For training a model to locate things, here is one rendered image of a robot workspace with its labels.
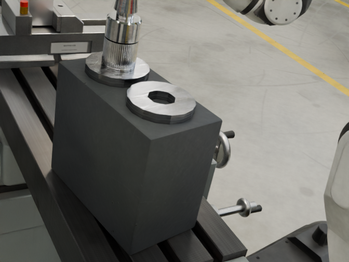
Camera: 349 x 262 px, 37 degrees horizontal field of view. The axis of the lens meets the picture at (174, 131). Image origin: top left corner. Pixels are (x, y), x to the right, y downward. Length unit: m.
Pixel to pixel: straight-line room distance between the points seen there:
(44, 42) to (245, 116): 2.12
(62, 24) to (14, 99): 0.22
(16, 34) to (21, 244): 0.47
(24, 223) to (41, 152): 0.34
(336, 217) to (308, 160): 1.91
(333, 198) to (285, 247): 0.41
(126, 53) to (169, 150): 0.15
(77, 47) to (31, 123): 0.29
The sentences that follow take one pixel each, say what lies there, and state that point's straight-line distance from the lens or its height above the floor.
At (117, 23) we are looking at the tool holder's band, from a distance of 0.68.
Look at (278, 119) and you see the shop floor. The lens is 3.21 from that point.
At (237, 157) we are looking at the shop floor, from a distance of 2.72.
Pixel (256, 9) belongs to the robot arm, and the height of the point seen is 1.13.
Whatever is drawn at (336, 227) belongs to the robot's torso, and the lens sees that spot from 1.02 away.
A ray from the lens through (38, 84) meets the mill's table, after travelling 1.08.
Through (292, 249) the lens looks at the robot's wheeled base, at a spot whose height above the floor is 0.59.
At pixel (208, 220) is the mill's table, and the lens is 0.79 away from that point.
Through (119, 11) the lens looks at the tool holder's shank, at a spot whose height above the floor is 1.21.
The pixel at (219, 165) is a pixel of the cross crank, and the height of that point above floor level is 0.60.
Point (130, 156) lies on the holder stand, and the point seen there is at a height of 1.07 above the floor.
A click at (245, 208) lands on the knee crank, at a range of 1.52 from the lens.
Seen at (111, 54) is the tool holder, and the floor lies 1.15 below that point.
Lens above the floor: 1.43
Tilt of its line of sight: 31 degrees down
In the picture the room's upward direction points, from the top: 12 degrees clockwise
